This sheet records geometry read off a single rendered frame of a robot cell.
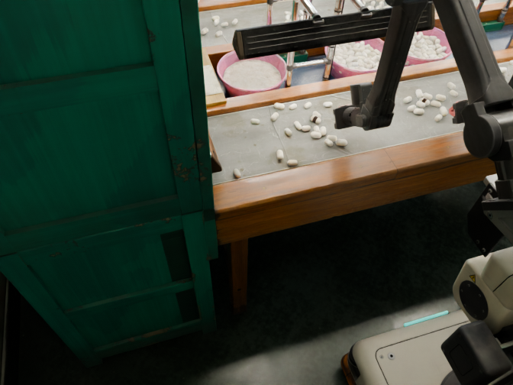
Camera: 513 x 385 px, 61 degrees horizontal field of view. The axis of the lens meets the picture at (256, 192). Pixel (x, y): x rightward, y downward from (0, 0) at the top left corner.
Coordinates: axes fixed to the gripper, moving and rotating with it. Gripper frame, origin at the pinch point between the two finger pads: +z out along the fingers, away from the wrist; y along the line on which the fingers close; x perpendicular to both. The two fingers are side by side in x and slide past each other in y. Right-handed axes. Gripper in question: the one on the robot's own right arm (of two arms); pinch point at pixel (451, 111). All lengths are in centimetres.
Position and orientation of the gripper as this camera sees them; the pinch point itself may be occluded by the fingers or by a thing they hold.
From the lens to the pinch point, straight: 161.7
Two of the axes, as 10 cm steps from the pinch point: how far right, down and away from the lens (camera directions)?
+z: -2.3, -1.7, 9.6
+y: -9.6, 2.2, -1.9
